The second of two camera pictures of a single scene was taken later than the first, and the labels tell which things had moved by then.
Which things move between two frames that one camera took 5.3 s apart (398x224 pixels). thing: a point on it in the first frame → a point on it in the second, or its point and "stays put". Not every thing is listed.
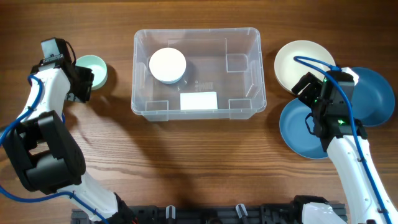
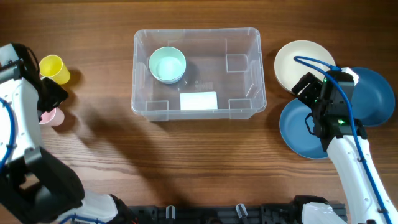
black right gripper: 314,86 stays put
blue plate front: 296,132 stays put
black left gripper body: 83,86 → 52,94
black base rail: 199,214 stays put
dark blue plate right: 374,97 stays put
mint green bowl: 97,66 → 167,64
